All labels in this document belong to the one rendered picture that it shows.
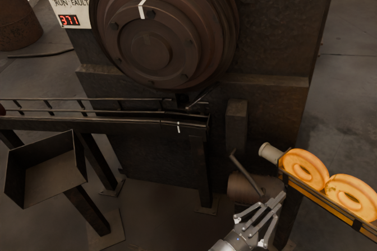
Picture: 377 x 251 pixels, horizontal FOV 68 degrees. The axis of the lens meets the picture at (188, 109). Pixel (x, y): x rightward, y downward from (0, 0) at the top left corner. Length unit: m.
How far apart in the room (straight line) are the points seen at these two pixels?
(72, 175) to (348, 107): 1.89
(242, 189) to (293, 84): 0.45
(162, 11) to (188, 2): 0.08
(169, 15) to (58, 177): 0.85
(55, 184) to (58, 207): 0.72
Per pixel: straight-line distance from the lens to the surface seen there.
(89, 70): 1.30
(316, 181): 1.02
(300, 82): 1.09
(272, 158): 1.08
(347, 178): 0.96
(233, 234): 0.89
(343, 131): 2.18
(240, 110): 1.06
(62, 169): 1.33
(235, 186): 1.19
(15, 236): 2.06
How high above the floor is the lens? 1.55
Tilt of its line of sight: 44 degrees down
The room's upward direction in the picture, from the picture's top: 9 degrees counter-clockwise
